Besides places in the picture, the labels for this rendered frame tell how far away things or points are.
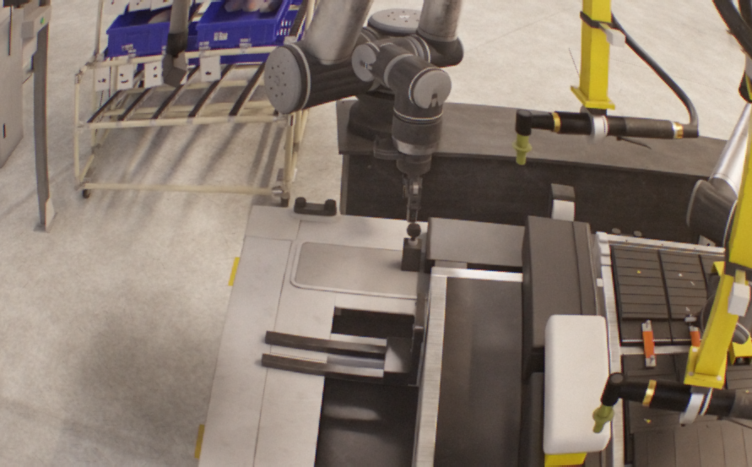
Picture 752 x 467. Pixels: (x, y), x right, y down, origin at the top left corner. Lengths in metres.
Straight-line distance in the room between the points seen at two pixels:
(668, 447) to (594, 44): 0.84
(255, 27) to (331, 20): 1.49
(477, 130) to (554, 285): 0.99
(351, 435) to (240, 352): 0.30
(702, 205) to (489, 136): 1.21
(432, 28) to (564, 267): 0.75
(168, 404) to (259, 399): 1.23
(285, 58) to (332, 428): 0.95
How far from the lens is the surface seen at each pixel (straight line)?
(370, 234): 2.58
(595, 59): 1.97
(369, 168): 2.83
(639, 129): 2.09
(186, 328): 3.61
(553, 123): 2.00
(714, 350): 1.34
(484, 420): 1.85
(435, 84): 2.38
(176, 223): 4.18
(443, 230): 2.54
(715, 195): 1.86
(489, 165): 2.87
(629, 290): 2.22
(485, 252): 2.48
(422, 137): 2.43
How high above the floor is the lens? 2.25
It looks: 33 degrees down
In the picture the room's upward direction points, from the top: 5 degrees clockwise
